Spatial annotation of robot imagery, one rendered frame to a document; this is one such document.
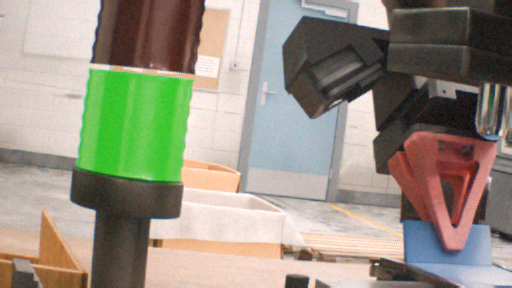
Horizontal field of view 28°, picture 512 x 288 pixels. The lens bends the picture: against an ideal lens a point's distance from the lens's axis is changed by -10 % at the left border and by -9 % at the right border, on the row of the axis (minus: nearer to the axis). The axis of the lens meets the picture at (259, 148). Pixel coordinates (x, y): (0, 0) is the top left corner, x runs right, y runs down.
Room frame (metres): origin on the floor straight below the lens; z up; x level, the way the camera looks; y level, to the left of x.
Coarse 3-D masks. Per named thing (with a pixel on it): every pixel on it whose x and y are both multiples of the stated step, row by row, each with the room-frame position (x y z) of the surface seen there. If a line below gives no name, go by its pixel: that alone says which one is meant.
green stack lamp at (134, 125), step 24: (96, 72) 0.35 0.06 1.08; (120, 72) 0.35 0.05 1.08; (96, 96) 0.35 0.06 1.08; (120, 96) 0.35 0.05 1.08; (144, 96) 0.35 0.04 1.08; (168, 96) 0.35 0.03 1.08; (96, 120) 0.35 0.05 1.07; (120, 120) 0.35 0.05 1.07; (144, 120) 0.35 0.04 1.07; (168, 120) 0.35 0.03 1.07; (96, 144) 0.35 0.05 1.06; (120, 144) 0.35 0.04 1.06; (144, 144) 0.35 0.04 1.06; (168, 144) 0.35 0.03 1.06; (96, 168) 0.35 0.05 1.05; (120, 168) 0.35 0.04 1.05; (144, 168) 0.35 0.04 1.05; (168, 168) 0.36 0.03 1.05
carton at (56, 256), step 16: (48, 224) 0.77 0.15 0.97; (48, 240) 0.76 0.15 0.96; (64, 240) 0.69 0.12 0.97; (0, 256) 0.81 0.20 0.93; (16, 256) 0.82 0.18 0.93; (32, 256) 0.82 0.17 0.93; (48, 256) 0.75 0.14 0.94; (64, 256) 0.66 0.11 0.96; (0, 272) 0.57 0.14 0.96; (48, 272) 0.58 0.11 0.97; (64, 272) 0.59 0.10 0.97; (80, 272) 0.59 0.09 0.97
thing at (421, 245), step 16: (416, 224) 0.69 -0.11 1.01; (432, 224) 0.69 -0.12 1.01; (416, 240) 0.68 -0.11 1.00; (432, 240) 0.69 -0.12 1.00; (480, 240) 0.70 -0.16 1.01; (416, 256) 0.68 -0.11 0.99; (432, 256) 0.68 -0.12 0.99; (448, 256) 0.68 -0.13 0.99; (464, 256) 0.69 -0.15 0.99; (480, 256) 0.69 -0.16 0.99; (432, 272) 0.64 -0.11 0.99; (448, 272) 0.64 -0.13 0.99; (464, 272) 0.65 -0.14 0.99; (480, 272) 0.66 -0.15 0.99; (496, 272) 0.66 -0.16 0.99
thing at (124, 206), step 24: (72, 168) 0.36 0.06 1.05; (72, 192) 0.36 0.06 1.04; (96, 192) 0.35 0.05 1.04; (120, 192) 0.35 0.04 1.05; (144, 192) 0.35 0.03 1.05; (168, 192) 0.36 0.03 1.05; (96, 216) 0.36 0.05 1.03; (120, 216) 0.36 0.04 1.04; (144, 216) 0.35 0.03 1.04; (168, 216) 0.36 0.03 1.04; (96, 240) 0.36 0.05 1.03; (120, 240) 0.36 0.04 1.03; (144, 240) 0.36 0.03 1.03; (96, 264) 0.36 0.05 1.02; (120, 264) 0.36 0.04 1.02; (144, 264) 0.36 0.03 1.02
